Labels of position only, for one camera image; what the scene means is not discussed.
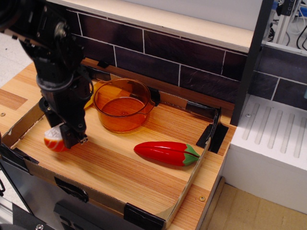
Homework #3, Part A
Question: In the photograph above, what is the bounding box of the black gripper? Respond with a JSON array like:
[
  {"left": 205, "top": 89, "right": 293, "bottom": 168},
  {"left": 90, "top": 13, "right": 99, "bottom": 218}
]
[{"left": 36, "top": 74, "right": 93, "bottom": 149}]

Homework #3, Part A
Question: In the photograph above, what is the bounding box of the orange white toy sushi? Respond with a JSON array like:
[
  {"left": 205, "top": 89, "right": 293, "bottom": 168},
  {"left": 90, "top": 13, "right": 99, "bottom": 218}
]
[{"left": 44, "top": 126, "right": 68, "bottom": 152}]

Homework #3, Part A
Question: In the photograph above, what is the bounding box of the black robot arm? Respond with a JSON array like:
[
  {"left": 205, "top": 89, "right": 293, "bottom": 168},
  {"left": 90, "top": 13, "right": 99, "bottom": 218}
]
[{"left": 0, "top": 0, "right": 94, "bottom": 149}]

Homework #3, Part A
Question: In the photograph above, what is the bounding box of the transparent orange plastic pot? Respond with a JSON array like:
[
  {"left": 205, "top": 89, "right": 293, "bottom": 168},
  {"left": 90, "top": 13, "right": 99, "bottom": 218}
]
[{"left": 93, "top": 78, "right": 155, "bottom": 133}]

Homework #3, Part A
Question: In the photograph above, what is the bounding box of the cardboard fence with black tape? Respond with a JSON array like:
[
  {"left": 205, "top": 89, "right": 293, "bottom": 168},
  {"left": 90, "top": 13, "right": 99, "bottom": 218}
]
[{"left": 0, "top": 64, "right": 235, "bottom": 230}]

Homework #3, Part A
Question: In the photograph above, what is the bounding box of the yellow toy banana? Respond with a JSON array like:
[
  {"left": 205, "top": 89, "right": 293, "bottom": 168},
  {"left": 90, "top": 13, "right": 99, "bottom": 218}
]
[{"left": 84, "top": 98, "right": 93, "bottom": 110}]

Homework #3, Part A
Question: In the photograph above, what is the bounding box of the black device lower left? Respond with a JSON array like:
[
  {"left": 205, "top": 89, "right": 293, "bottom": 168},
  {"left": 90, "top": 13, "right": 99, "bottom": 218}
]
[{"left": 0, "top": 141, "right": 96, "bottom": 230}]

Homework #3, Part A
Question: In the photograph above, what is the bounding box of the red toy chili pepper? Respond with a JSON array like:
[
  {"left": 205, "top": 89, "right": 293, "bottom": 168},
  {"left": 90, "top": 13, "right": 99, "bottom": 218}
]
[{"left": 134, "top": 141, "right": 201, "bottom": 166}]

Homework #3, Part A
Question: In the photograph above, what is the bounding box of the white ridged sink block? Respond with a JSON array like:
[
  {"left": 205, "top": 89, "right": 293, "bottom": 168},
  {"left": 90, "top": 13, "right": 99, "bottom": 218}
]
[{"left": 222, "top": 96, "right": 307, "bottom": 213}]

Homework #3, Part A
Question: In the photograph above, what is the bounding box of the dark frame wooden shelf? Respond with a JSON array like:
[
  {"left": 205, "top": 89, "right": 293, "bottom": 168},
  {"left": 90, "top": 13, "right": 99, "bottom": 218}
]
[{"left": 52, "top": 0, "right": 260, "bottom": 126}]

